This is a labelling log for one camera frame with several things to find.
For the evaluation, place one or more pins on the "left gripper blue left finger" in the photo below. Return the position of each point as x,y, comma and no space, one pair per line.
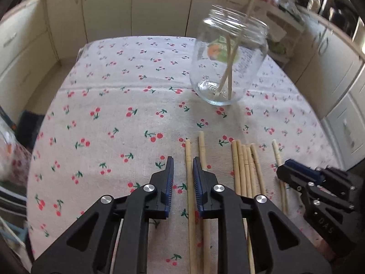
168,177

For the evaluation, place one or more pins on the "clear glass jar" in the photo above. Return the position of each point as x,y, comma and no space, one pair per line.
209,60

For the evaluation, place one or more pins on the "white rolling storage cart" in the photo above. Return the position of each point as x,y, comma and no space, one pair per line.
286,26

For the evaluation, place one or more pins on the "cherry print tablecloth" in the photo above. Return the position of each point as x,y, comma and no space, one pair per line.
125,107

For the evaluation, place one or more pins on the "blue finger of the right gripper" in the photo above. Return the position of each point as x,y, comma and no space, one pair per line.
313,173

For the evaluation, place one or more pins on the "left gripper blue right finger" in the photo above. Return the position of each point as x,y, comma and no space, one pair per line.
200,187

